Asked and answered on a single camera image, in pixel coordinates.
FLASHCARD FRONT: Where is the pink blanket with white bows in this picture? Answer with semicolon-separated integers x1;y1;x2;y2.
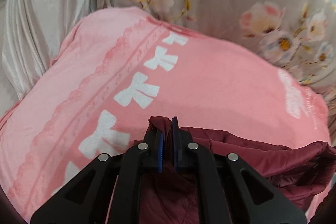
0;6;332;224

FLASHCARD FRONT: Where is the silver satin curtain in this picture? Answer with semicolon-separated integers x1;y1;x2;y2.
0;0;101;119

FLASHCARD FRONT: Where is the maroon puffer jacket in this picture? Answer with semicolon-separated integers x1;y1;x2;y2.
133;115;336;224

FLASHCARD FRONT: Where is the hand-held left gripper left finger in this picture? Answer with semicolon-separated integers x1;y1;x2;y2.
30;132;166;224

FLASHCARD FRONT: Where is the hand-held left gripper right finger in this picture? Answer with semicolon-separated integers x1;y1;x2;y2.
172;116;308;224

